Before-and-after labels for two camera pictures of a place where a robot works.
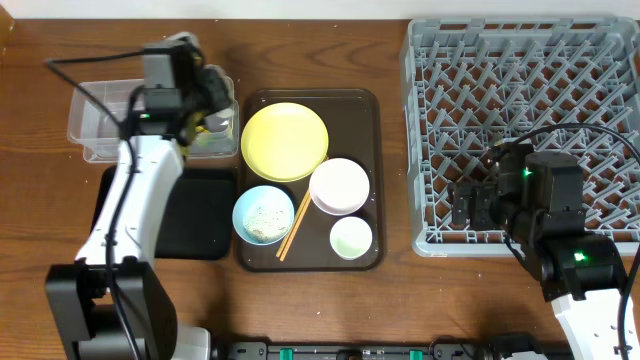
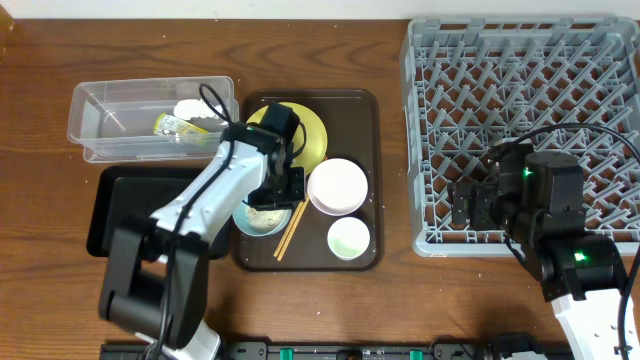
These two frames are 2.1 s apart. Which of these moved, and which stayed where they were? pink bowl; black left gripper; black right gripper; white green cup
Moved: black left gripper
Stayed: pink bowl; white green cup; black right gripper
